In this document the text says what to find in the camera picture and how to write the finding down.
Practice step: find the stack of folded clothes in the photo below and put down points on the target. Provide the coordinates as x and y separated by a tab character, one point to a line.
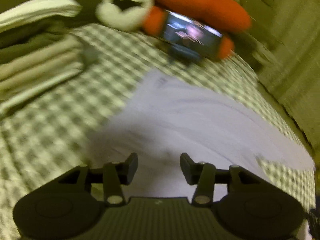
37	65

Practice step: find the lavender pants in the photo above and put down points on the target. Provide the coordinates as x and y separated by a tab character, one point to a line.
187	120

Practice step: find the dark blue phone stand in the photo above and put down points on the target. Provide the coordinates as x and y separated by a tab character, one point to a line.
185	55

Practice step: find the orange plush pillow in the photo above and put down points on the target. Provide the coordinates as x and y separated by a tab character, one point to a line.
200	2

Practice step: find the grey white checked blanket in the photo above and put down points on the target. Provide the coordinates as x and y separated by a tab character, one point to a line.
50	130

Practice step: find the white plush toy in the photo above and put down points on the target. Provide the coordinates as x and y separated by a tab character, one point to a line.
107	15

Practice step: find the smartphone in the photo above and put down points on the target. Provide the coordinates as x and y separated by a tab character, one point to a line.
190	32

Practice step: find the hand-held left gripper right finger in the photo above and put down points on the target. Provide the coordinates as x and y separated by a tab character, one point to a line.
186	167

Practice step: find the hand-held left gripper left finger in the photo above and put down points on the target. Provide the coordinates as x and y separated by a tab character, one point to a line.
132	166

